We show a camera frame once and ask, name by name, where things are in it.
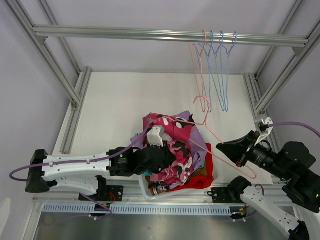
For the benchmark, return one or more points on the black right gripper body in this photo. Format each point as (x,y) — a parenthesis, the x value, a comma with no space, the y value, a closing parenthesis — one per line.
(253,153)

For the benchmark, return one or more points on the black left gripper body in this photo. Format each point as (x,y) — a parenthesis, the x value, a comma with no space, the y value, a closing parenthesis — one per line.
(165,164)

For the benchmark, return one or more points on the red trousers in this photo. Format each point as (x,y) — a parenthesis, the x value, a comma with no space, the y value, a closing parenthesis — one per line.
(191,169)

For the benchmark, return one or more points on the blue wire hanger brown trousers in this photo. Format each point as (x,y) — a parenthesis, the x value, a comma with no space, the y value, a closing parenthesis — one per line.
(219,68)

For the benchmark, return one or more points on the pink wire hanger lilac trousers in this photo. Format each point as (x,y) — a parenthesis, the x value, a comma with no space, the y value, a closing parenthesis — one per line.
(197,50)

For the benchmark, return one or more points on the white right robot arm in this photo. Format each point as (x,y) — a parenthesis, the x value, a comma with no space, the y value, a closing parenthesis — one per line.
(291,164)

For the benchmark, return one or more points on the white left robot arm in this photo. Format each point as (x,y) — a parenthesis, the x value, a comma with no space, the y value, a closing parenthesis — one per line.
(87,174)

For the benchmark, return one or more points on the white plastic mesh basket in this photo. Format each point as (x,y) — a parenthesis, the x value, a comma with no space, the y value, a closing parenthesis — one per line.
(144,182)

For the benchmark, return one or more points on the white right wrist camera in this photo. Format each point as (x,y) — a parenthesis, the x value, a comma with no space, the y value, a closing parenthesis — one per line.
(262,123)

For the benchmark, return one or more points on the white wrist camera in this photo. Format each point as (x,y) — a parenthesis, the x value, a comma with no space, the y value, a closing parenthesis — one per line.
(262,123)
(154,136)

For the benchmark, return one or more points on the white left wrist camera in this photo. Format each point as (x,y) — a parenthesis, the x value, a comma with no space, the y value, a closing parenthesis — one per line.
(154,136)

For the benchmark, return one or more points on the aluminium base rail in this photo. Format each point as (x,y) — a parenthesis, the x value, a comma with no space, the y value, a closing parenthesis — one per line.
(133,194)

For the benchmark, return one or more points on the right aluminium frame struts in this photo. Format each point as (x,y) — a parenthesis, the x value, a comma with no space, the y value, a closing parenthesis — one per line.
(286,86)

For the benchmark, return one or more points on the aluminium frame struts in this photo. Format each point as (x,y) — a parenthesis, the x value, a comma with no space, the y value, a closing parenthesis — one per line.
(286,86)
(76,94)

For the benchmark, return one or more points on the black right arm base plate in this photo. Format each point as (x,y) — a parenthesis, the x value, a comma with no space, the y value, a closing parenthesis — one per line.
(225,195)

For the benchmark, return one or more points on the white slotted cable duct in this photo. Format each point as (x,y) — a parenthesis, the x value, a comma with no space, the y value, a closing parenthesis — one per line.
(138,209)

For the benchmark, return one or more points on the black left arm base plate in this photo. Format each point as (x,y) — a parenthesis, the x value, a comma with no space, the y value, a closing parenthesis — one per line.
(110,193)

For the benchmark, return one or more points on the left aluminium frame struts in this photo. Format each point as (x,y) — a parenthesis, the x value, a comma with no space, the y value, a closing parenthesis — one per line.
(76,94)

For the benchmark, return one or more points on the aluminium hanging rail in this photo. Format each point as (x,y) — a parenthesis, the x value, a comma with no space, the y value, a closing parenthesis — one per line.
(141,34)

